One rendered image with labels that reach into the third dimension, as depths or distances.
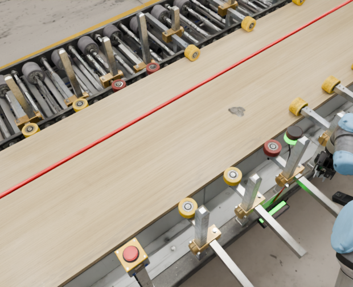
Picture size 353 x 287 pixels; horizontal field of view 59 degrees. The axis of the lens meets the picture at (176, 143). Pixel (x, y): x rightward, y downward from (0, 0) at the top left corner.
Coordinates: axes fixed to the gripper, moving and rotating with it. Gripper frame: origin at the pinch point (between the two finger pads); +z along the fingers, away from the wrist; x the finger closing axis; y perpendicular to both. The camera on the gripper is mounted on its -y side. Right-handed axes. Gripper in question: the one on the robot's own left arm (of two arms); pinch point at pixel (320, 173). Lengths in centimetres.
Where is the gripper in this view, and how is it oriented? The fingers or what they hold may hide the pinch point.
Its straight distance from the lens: 140.2
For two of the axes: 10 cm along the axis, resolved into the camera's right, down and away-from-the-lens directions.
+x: 8.3, 4.3, -3.6
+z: 0.4, 6.0, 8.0
